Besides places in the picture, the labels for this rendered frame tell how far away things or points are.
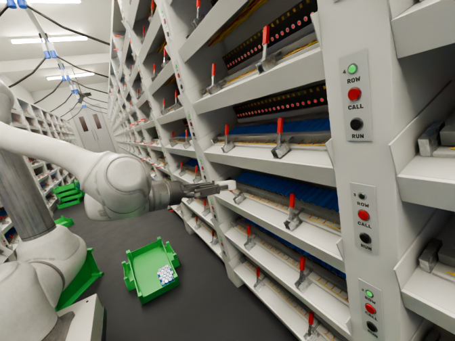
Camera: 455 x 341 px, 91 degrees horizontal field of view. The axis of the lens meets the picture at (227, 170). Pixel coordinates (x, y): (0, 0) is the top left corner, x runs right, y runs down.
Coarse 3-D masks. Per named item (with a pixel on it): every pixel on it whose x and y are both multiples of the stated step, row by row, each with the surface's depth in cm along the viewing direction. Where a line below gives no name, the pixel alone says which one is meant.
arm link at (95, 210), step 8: (88, 200) 56; (88, 208) 56; (96, 208) 56; (104, 208) 56; (144, 208) 62; (88, 216) 57; (96, 216) 57; (104, 216) 57; (112, 216) 57; (120, 216) 57; (128, 216) 59; (136, 216) 63
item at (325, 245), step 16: (224, 176) 98; (224, 192) 94; (240, 208) 78; (256, 208) 73; (272, 208) 69; (288, 208) 65; (272, 224) 63; (304, 224) 57; (320, 224) 55; (336, 224) 52; (288, 240) 60; (304, 240) 53; (320, 240) 51; (336, 240) 49; (320, 256) 51; (336, 256) 45
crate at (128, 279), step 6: (168, 246) 150; (168, 252) 152; (174, 252) 141; (174, 258) 134; (126, 264) 139; (174, 264) 134; (126, 270) 139; (126, 276) 133; (132, 276) 136; (126, 282) 122; (132, 282) 124; (132, 288) 124
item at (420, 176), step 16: (448, 96) 35; (432, 112) 33; (448, 112) 36; (416, 128) 31; (432, 128) 31; (448, 128) 30; (400, 144) 30; (416, 144) 32; (432, 144) 30; (448, 144) 30; (400, 160) 30; (416, 160) 31; (432, 160) 30; (448, 160) 29; (400, 176) 30; (416, 176) 29; (432, 176) 28; (448, 176) 27; (400, 192) 32; (416, 192) 30; (432, 192) 28; (448, 192) 27; (448, 208) 28
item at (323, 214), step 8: (240, 184) 88; (248, 192) 83; (256, 192) 77; (264, 192) 74; (272, 200) 71; (280, 200) 67; (288, 200) 64; (296, 200) 63; (296, 208) 63; (304, 208) 59; (312, 208) 57; (320, 208) 56; (320, 216) 55; (328, 216) 53; (336, 216) 51
